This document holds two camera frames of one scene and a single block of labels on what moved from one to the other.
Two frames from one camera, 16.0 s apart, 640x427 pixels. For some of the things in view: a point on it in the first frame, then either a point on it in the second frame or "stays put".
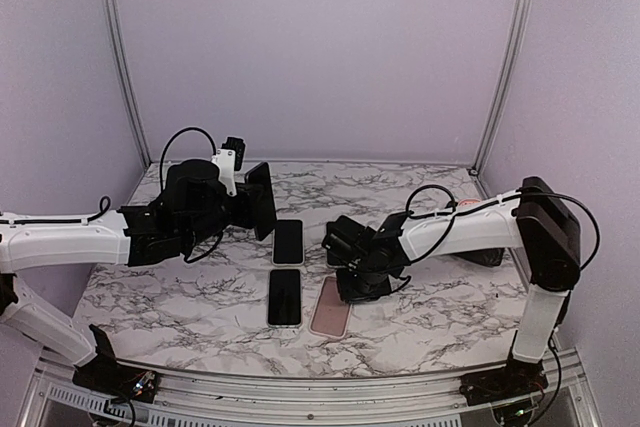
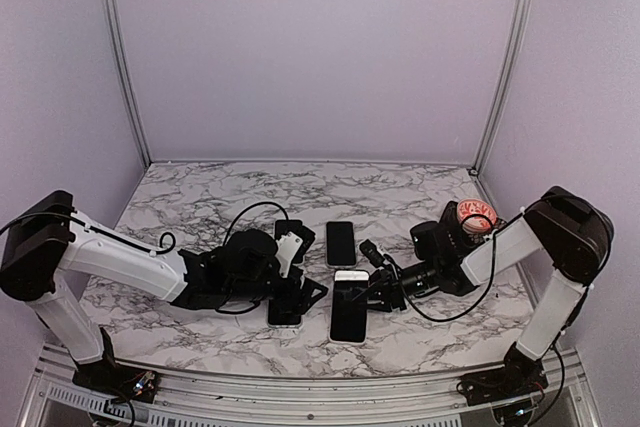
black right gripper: x=350 y=295 → x=381 y=290
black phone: x=284 y=309 stays put
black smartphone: x=284 y=298 stays put
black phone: x=265 y=219 → x=349 y=311
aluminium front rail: x=55 y=400 stays put
